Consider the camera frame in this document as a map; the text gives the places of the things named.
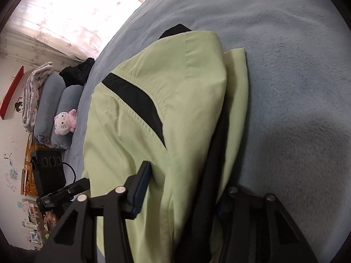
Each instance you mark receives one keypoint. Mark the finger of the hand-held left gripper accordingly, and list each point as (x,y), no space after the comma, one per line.
(79,186)

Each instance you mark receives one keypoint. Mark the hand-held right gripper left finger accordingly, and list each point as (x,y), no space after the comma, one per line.
(139,194)

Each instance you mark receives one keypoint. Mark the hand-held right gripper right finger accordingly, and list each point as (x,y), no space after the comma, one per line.
(241,205)

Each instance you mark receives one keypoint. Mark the green and black hooded jacket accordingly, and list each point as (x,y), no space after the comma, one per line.
(164,87)

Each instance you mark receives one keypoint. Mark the orange wooden headboard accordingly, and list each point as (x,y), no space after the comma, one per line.
(28,175)

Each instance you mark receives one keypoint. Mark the pile of small colourful items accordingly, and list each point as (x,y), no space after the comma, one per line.
(33,222)

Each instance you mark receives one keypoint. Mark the pink cat plush toy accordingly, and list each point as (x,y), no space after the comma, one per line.
(63,124)

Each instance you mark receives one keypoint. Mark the grey-blue rolled pillow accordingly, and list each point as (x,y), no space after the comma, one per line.
(52,93)
(71,96)

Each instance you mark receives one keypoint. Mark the floral folded blanket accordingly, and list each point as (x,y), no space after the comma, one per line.
(35,87)

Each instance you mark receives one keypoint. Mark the black fuzzy cloth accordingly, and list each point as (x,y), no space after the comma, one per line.
(75,72)

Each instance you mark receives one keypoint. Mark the blue-grey fleece bed blanket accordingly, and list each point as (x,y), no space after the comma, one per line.
(288,87)

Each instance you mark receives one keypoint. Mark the white floral curtain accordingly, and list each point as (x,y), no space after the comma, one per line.
(82,13)

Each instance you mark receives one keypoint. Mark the blue wall sticker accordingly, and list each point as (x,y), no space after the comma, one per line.
(12,175)

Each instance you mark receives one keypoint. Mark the black figure wall sticker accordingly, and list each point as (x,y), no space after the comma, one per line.
(19,105)

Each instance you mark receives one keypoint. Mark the red wall shelf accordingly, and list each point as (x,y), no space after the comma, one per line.
(12,93)

